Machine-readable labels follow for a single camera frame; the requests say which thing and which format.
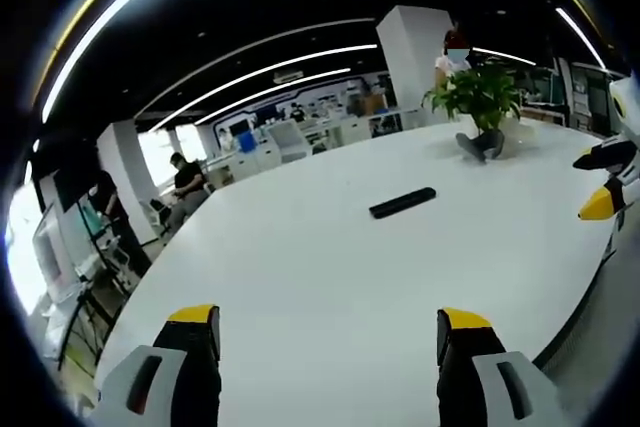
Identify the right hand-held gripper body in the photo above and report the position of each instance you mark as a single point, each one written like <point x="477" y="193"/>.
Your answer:
<point x="631" y="112"/>

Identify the blue bin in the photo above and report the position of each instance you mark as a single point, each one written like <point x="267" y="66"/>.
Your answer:
<point x="247" y="142"/>

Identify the white square pillar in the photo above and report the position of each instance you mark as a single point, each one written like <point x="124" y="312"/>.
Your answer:
<point x="405" y="62"/>
<point x="125" y="172"/>

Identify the green potted plant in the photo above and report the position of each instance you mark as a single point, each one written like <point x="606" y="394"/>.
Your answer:
<point x="480" y="97"/>

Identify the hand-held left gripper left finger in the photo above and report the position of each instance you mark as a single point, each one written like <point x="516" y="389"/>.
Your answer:
<point x="192" y="372"/>

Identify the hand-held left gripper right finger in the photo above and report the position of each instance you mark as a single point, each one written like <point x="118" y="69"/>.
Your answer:
<point x="462" y="372"/>

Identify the office chair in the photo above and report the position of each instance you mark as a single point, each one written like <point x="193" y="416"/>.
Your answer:
<point x="159" y="214"/>

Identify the black remote control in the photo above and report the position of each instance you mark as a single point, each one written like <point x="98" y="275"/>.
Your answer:
<point x="402" y="202"/>

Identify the white kiosk cabinet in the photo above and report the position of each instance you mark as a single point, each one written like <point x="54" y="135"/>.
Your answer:
<point x="289" y="141"/>

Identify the black metal rack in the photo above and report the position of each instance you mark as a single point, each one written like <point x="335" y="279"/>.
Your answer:
<point x="92" y="297"/>

